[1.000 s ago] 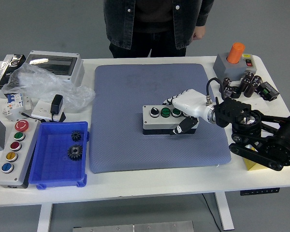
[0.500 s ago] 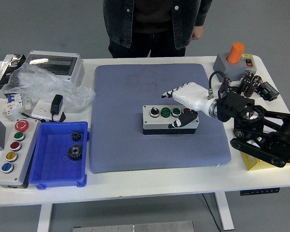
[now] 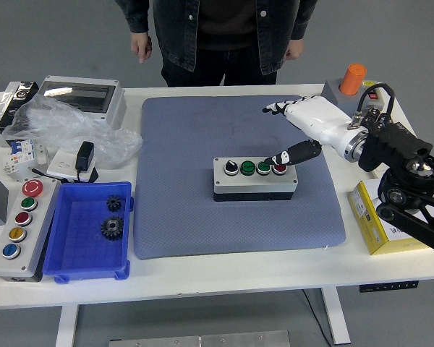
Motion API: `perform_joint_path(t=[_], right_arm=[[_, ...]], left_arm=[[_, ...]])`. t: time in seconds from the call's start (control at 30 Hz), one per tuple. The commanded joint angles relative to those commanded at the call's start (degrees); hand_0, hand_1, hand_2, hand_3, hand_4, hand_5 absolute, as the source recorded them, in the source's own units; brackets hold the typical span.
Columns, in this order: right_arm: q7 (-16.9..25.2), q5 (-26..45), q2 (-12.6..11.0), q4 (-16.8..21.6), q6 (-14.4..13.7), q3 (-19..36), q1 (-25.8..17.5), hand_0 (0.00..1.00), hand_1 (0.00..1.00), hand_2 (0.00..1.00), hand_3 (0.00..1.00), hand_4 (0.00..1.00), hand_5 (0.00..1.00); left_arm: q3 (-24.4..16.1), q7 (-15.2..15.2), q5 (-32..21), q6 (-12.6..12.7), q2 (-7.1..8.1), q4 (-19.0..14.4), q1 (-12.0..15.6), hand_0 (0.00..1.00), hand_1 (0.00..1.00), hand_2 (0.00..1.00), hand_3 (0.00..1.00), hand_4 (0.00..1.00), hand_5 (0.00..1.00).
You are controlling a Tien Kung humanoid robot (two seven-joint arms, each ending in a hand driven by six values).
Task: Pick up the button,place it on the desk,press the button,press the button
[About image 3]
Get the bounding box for person's left hand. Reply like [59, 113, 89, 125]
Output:
[284, 38, 305, 61]

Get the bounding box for black table control panel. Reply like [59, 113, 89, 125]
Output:
[359, 280, 420, 294]

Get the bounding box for grey distribution box clear cover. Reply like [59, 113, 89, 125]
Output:
[34, 74, 127, 130]

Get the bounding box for orange cylinder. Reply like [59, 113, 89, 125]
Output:
[339, 63, 367, 96]

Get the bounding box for black cable under table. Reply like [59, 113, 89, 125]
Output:
[302, 288, 333, 344]

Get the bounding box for white wall socket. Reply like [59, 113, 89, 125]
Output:
[46, 148, 95, 184]

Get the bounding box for grey-blue padded mat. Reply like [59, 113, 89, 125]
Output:
[132, 94, 347, 260]

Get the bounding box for black power adapter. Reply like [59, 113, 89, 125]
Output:
[74, 140, 96, 174]

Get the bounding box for white table leg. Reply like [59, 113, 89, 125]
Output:
[320, 288, 352, 345]
[55, 304, 80, 347]

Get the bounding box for grey four-button control box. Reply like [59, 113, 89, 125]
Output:
[212, 156, 299, 202]

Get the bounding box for yellow cardboard box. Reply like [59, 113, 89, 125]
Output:
[348, 179, 434, 256]

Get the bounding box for grey metal floor plate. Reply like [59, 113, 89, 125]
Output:
[108, 330, 292, 347]

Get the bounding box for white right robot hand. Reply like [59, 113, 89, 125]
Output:
[262, 95, 365, 168]

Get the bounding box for black adapter cord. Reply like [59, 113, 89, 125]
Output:
[31, 166, 100, 184]

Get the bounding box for clear plastic bag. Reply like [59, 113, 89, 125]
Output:
[1, 95, 144, 167]

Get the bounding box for large black gear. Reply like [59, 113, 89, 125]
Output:
[100, 215, 125, 240]

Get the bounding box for white circuit breaker blue levers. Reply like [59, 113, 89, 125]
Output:
[1, 139, 37, 178]

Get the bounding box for person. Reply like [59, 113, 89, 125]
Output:
[114, 0, 318, 87]

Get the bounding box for plain white breaker module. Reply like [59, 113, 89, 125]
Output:
[35, 142, 50, 166]

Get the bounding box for person's right hand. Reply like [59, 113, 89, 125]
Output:
[129, 31, 153, 65]

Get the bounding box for small black gear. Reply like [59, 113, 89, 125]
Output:
[106, 195, 123, 213]

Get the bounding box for blue plastic bin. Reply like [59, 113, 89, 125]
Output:
[42, 181, 135, 285]

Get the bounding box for grey five-button control box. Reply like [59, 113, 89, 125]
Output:
[0, 176, 61, 283]

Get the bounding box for grey square base block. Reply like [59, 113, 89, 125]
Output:
[320, 78, 370, 113]

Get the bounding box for white switch box red button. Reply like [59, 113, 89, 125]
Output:
[361, 80, 390, 109]

